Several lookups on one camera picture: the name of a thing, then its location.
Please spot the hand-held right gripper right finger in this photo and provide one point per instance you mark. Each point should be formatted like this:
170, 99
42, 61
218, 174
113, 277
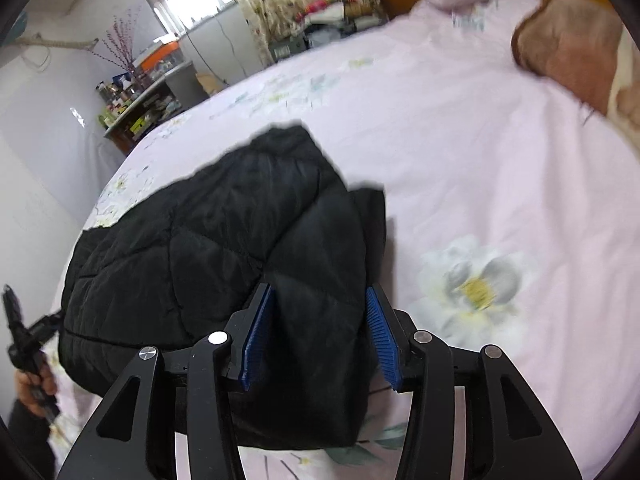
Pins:
382, 342

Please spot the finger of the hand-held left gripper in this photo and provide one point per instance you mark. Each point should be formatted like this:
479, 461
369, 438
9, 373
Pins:
12, 310

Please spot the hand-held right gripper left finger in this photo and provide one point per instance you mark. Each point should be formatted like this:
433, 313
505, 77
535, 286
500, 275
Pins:
257, 342

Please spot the black padded jacket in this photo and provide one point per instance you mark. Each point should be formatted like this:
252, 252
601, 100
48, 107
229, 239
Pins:
225, 240

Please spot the person's left forearm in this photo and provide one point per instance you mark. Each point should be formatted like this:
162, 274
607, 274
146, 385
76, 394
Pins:
25, 445

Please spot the pile of colourful clothes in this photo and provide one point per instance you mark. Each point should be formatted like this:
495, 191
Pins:
325, 22

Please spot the person's left hand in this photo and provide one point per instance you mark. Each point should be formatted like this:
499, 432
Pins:
27, 395

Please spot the bed with pink floral sheet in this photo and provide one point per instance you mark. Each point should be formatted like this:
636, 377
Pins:
475, 160

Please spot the cluttered shelf unit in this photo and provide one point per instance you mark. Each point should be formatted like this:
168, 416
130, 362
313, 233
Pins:
140, 110

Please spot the teal bag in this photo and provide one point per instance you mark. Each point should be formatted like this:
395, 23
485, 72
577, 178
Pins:
20, 25

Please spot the purple dried branches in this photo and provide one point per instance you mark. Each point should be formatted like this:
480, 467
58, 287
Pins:
120, 45

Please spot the orange box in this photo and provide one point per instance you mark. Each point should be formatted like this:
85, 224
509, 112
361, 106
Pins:
157, 55

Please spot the white refrigerator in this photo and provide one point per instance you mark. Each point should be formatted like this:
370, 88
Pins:
225, 47

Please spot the brown plush blanket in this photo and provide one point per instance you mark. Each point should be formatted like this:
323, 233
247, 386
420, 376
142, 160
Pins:
570, 50

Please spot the white wall pipe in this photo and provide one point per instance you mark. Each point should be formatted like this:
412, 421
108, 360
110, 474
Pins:
55, 42

